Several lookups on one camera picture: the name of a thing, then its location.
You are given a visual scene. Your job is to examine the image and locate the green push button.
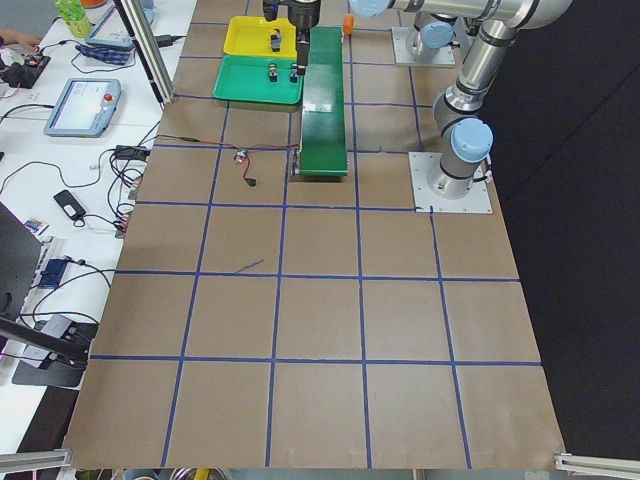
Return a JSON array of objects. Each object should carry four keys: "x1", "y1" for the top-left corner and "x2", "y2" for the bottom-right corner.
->
[
  {"x1": 289, "y1": 63, "x2": 299, "y2": 84},
  {"x1": 267, "y1": 63, "x2": 278, "y2": 83}
]

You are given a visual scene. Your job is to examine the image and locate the plaid cloth pouch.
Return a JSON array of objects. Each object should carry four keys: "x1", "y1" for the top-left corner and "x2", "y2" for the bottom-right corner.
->
[{"x1": 75, "y1": 44, "x2": 131, "y2": 66}]

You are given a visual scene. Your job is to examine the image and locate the aluminium frame post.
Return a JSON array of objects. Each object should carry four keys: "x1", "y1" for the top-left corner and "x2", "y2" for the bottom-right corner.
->
[{"x1": 114, "y1": 0, "x2": 175, "y2": 105}]

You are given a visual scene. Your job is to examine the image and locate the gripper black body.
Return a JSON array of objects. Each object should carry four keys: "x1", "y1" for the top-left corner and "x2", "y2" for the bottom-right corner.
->
[{"x1": 296, "y1": 27, "x2": 311, "y2": 75}]

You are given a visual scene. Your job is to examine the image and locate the motor controller board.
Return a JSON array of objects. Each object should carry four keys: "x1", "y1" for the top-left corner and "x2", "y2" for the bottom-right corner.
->
[{"x1": 234, "y1": 149, "x2": 249, "y2": 164}]

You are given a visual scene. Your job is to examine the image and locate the black power adapter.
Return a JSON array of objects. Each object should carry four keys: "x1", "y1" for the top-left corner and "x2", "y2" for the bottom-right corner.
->
[{"x1": 53, "y1": 190, "x2": 87, "y2": 221}]

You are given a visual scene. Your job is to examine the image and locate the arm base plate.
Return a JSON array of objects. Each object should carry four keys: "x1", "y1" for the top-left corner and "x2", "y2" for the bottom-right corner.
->
[
  {"x1": 409, "y1": 152, "x2": 493, "y2": 214},
  {"x1": 392, "y1": 27, "x2": 456, "y2": 68}
]

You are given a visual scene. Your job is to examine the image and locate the yellow push button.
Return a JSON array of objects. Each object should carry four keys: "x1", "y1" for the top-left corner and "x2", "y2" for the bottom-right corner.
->
[{"x1": 269, "y1": 28, "x2": 282, "y2": 52}]

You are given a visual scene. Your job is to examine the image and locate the teach pendant far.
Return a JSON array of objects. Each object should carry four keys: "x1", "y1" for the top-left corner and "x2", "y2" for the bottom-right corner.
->
[{"x1": 86, "y1": 6, "x2": 134, "y2": 51}]

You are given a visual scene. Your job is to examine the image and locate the green drink bottle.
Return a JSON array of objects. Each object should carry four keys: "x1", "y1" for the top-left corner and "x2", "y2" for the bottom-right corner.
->
[{"x1": 54, "y1": 0, "x2": 93, "y2": 38}]

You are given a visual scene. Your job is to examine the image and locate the teach pendant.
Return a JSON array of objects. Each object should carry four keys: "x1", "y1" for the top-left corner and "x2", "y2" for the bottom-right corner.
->
[
  {"x1": 86, "y1": 6, "x2": 134, "y2": 51},
  {"x1": 43, "y1": 78, "x2": 121, "y2": 138}
]

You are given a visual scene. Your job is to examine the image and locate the teach pendant near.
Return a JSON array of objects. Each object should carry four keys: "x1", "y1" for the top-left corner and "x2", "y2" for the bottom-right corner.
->
[{"x1": 43, "y1": 78, "x2": 121, "y2": 138}]

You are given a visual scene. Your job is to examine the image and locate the yellow plastic tray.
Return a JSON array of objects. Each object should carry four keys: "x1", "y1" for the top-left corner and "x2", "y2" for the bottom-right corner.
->
[{"x1": 223, "y1": 16, "x2": 297, "y2": 59}]

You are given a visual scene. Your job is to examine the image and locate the green conveyor belt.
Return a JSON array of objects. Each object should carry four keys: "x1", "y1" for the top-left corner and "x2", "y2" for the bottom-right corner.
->
[{"x1": 292, "y1": 26, "x2": 348, "y2": 177}]

